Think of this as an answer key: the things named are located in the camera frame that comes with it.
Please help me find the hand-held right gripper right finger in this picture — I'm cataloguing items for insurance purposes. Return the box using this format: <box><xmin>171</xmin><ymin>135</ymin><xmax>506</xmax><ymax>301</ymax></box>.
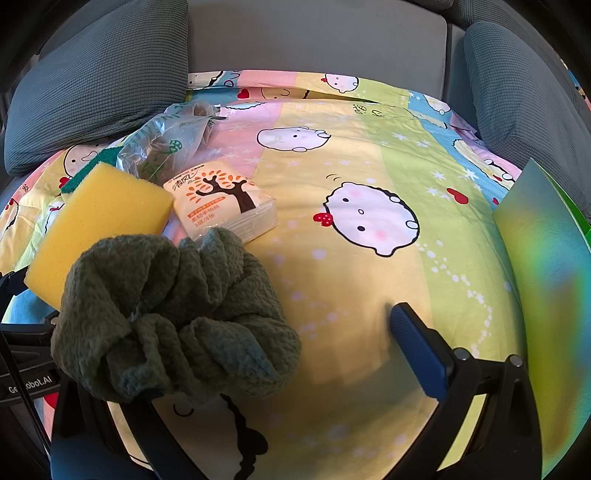
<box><xmin>390</xmin><ymin>302</ymin><xmax>544</xmax><ymax>480</ymax></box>

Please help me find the grey sofa cushion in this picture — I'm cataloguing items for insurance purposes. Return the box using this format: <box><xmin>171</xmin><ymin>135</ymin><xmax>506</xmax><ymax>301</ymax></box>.
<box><xmin>463</xmin><ymin>21</ymin><xmax>587</xmax><ymax>174</ymax></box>
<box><xmin>4</xmin><ymin>0</ymin><xmax>190</xmax><ymax>176</ymax></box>

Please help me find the cartoon printed blanket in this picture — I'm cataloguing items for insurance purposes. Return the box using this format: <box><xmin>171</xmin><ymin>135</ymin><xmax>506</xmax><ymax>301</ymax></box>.
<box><xmin>0</xmin><ymin>69</ymin><xmax>591</xmax><ymax>480</ymax></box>

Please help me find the clear printed plastic bag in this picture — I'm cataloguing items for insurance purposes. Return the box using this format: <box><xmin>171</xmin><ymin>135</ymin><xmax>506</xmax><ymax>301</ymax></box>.
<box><xmin>115</xmin><ymin>102</ymin><xmax>227</xmax><ymax>185</ymax></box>

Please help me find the grey sofa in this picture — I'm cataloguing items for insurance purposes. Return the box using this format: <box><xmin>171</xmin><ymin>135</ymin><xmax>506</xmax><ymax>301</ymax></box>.
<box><xmin>0</xmin><ymin>0</ymin><xmax>591</xmax><ymax>217</ymax></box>

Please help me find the pocket tissue pack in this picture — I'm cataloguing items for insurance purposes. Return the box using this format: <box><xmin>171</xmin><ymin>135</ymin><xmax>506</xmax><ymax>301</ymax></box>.
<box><xmin>163</xmin><ymin>161</ymin><xmax>278</xmax><ymax>245</ymax></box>

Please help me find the green cardboard box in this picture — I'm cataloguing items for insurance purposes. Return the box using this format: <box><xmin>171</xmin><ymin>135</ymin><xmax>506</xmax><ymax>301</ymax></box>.
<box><xmin>492</xmin><ymin>158</ymin><xmax>591</xmax><ymax>480</ymax></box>

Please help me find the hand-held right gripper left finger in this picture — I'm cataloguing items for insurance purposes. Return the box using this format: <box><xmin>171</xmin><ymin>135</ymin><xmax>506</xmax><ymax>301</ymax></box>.
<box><xmin>48</xmin><ymin>377</ymin><xmax>205</xmax><ymax>480</ymax></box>

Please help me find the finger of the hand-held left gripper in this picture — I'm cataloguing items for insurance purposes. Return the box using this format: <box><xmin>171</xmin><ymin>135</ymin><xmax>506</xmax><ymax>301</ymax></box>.
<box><xmin>0</xmin><ymin>270</ymin><xmax>30</xmax><ymax>306</ymax></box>

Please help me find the black cable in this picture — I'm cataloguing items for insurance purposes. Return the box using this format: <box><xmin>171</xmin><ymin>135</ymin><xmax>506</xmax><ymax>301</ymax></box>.
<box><xmin>0</xmin><ymin>330</ymin><xmax>52</xmax><ymax>462</ymax></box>

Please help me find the dark green towel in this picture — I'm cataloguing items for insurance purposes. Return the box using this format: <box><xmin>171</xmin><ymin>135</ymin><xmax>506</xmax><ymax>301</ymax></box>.
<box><xmin>50</xmin><ymin>227</ymin><xmax>303</xmax><ymax>404</ymax></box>

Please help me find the yellow green scouring sponge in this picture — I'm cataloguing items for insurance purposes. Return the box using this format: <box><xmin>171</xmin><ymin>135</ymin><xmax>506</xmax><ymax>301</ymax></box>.
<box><xmin>59</xmin><ymin>154</ymin><xmax>124</xmax><ymax>195</ymax></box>
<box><xmin>24</xmin><ymin>161</ymin><xmax>175</xmax><ymax>311</ymax></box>

